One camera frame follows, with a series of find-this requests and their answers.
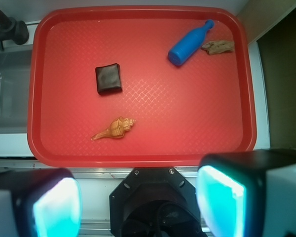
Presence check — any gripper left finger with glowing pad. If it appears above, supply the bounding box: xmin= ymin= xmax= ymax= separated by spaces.
xmin=0 ymin=168 xmax=82 ymax=237

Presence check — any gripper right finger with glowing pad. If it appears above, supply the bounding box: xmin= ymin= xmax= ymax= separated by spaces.
xmin=196 ymin=149 xmax=296 ymax=237

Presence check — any blue plastic bottle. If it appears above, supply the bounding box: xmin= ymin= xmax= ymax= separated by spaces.
xmin=168 ymin=20 xmax=215 ymax=66

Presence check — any red plastic tray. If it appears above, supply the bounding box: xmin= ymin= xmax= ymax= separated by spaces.
xmin=27 ymin=6 xmax=257 ymax=167

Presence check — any orange conch seashell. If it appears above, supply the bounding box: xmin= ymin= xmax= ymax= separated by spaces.
xmin=91 ymin=117 xmax=136 ymax=141

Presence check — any dark brown square block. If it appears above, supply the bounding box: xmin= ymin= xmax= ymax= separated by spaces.
xmin=95 ymin=63 xmax=122 ymax=95

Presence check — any stainless steel sink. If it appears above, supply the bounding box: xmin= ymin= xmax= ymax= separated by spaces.
xmin=0 ymin=49 xmax=32 ymax=134

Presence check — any brown driftwood piece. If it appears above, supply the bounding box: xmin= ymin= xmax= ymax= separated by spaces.
xmin=201 ymin=40 xmax=235 ymax=55

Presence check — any black faucet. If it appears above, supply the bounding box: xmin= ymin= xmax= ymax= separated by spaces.
xmin=0 ymin=10 xmax=30 ymax=51

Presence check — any black octagonal mount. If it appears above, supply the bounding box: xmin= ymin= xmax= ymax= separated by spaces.
xmin=109 ymin=167 xmax=206 ymax=237

